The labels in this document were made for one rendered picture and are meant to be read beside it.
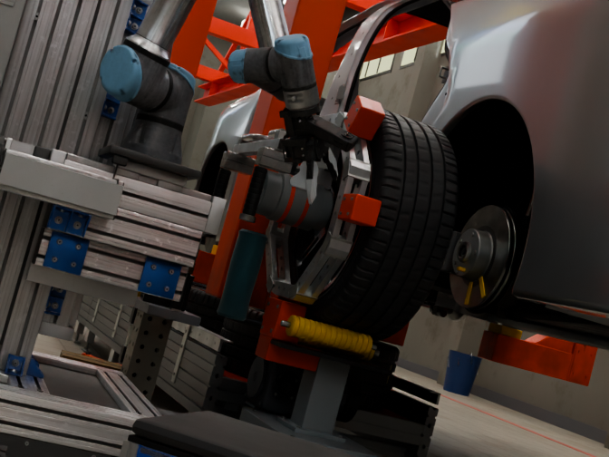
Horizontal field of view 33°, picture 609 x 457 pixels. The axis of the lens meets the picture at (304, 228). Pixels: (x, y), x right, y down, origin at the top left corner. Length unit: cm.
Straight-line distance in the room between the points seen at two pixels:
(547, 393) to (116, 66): 913
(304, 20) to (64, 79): 103
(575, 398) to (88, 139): 855
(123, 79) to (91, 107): 29
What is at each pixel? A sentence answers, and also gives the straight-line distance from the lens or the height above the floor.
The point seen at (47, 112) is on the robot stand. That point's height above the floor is 87.
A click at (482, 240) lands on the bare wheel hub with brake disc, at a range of 311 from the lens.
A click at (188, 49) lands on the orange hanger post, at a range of 532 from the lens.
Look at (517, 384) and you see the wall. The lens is 1172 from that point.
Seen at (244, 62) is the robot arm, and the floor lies 105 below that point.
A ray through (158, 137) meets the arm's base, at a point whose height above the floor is 87.
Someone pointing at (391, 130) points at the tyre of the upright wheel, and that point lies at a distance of 285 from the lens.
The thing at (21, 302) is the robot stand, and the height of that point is 40.
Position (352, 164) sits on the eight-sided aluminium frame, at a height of 96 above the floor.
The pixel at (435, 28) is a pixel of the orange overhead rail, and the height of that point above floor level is 297.
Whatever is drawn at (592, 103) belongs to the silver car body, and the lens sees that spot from 273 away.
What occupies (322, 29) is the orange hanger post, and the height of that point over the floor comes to 145.
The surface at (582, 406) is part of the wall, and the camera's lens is 1065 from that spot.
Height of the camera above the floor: 60
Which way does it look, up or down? 4 degrees up
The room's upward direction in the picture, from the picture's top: 15 degrees clockwise
